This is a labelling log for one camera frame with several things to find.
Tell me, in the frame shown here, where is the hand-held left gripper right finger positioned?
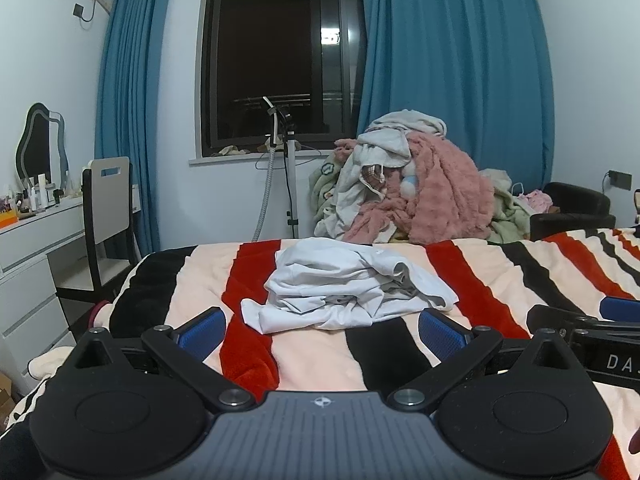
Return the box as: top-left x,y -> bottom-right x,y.
387,308 -> 581,413

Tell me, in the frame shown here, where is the white dresser desk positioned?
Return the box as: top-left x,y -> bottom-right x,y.
0,182 -> 140,391

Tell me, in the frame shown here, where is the wavy framed mirror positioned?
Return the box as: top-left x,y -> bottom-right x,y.
15,102 -> 69,187

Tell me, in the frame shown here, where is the striped fleece blanket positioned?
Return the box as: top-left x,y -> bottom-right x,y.
0,227 -> 640,480

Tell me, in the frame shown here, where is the dark framed window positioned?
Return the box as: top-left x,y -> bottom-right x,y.
189,0 -> 368,166

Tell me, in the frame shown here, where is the black white chair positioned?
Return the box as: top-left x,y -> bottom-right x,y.
55,156 -> 142,306

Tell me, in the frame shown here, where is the white shirt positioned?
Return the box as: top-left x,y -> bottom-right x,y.
241,239 -> 460,335

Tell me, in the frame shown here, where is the black armchair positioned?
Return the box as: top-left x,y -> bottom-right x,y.
529,181 -> 617,242

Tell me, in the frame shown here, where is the white grey garment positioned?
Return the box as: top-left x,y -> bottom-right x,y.
325,109 -> 448,238

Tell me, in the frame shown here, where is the garment steamer stand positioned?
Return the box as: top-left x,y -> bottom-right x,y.
252,96 -> 302,242

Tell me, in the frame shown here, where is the pink fluffy blanket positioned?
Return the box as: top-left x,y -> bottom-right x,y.
341,132 -> 496,245

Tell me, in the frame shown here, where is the group of cosmetic bottles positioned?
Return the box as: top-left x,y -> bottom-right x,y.
0,172 -> 83,221

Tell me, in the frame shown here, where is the small pink garment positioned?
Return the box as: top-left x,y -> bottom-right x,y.
517,189 -> 553,213

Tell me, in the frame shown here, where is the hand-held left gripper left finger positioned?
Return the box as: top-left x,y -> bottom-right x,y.
65,306 -> 257,413

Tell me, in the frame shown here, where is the green patterned blanket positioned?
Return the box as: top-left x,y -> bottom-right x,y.
310,152 -> 351,226

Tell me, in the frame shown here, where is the light green clothing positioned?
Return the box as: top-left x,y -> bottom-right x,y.
480,170 -> 533,243

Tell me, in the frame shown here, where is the blue curtain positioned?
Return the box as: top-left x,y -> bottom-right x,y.
356,0 -> 556,196
95,0 -> 173,256

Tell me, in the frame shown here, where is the cardboard box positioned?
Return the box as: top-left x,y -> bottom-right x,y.
0,372 -> 16,431

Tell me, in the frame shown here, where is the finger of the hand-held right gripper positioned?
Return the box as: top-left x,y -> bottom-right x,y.
526,304 -> 640,341
599,296 -> 640,323

